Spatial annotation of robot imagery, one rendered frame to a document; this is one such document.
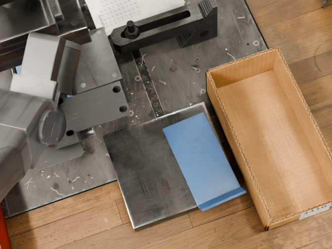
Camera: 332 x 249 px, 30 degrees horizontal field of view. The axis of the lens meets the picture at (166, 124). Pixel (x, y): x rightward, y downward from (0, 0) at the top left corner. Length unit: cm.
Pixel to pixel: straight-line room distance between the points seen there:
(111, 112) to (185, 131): 24
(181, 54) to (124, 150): 20
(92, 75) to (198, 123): 18
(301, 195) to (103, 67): 36
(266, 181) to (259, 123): 10
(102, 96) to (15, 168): 19
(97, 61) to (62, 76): 27
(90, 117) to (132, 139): 23
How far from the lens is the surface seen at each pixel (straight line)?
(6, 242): 96
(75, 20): 82
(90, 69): 96
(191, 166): 94
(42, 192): 99
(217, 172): 94
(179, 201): 93
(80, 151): 80
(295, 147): 98
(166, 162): 95
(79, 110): 75
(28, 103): 63
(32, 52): 69
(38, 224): 98
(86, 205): 97
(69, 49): 70
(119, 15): 105
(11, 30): 79
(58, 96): 70
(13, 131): 60
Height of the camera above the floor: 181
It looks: 66 degrees down
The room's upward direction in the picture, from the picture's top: 10 degrees counter-clockwise
